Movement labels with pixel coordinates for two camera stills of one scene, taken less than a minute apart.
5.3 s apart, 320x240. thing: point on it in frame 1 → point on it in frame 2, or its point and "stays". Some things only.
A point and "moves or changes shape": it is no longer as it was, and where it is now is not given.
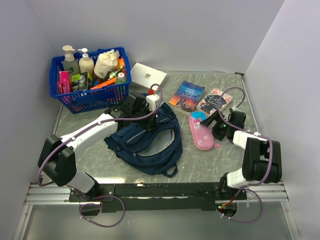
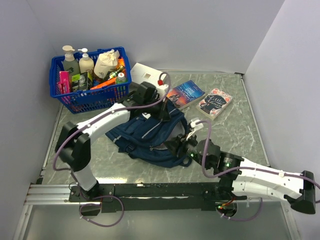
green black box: (83, 81) stays
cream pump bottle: (85, 63) stays
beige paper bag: (106, 61) stays
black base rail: (174, 196) stays
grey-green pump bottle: (69, 61) stays
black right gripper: (214, 116) → (179, 141)
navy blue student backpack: (155, 151) moves or changes shape
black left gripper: (151, 121) → (164, 115)
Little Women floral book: (209, 104) stays
